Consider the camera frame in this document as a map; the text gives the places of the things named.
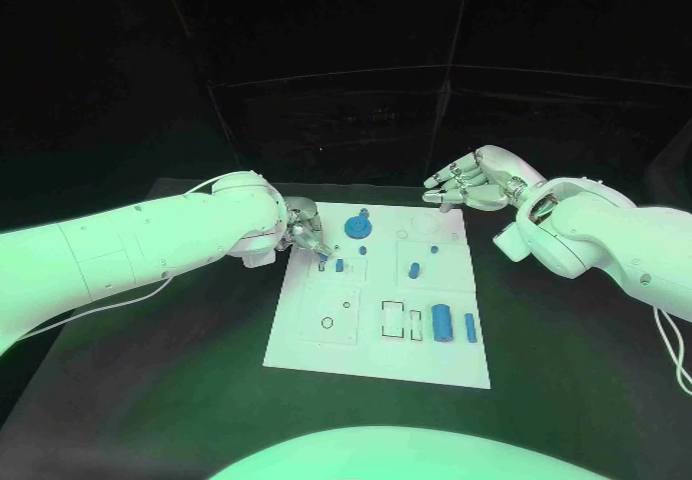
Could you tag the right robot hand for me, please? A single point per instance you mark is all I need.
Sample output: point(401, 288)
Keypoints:
point(500, 168)

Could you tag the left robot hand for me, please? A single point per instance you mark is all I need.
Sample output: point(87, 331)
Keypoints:
point(303, 221)

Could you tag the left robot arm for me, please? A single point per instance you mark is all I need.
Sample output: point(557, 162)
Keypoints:
point(134, 247)

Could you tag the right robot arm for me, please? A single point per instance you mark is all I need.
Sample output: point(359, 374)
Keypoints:
point(606, 232)

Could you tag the white task board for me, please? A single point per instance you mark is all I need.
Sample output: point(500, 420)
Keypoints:
point(346, 360)

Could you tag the blue gear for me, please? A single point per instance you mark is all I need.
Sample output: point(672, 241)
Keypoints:
point(358, 227)

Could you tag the blue block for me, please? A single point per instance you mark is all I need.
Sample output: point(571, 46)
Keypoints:
point(339, 265)

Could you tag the tall blue peg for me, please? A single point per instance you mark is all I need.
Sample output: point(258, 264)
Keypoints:
point(414, 271)

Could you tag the thick blue cylinder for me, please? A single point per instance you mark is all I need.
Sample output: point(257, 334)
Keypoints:
point(441, 323)

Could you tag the thin blue cylinder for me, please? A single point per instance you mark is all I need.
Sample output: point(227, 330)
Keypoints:
point(470, 328)

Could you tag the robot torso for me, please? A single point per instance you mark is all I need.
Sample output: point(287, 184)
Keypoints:
point(405, 457)

